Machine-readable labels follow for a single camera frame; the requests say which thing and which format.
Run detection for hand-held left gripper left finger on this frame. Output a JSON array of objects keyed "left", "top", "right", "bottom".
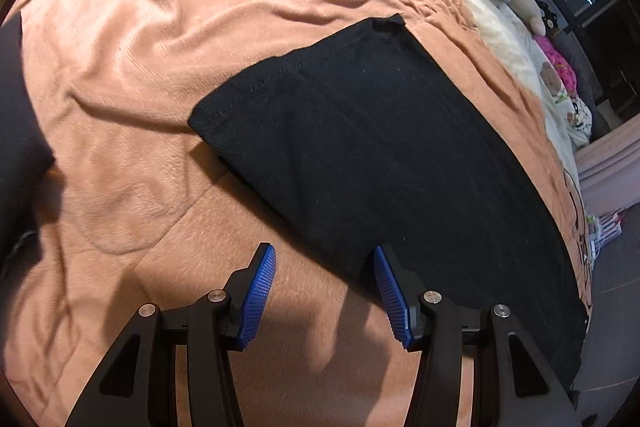
[{"left": 64, "top": 243, "right": 277, "bottom": 427}]

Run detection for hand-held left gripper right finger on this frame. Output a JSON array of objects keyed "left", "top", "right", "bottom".
[{"left": 372, "top": 246, "right": 583, "bottom": 427}]

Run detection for black pants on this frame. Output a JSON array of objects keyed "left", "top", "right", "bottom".
[{"left": 187, "top": 13, "right": 588, "bottom": 380}]

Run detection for pink curtain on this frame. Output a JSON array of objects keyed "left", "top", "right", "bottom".
[{"left": 574, "top": 117, "right": 640, "bottom": 219}]

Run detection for salmon fleece blanket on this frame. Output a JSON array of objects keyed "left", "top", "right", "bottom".
[{"left": 0, "top": 0, "right": 596, "bottom": 427}]

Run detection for pink plush toy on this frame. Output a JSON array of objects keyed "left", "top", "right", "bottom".
[{"left": 534, "top": 34, "right": 582, "bottom": 104}]

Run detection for dark cloth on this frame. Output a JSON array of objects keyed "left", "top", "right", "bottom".
[{"left": 0, "top": 14, "right": 57, "bottom": 270}]

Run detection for dark window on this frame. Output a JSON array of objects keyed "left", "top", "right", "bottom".
[{"left": 465, "top": 0, "right": 640, "bottom": 130}]

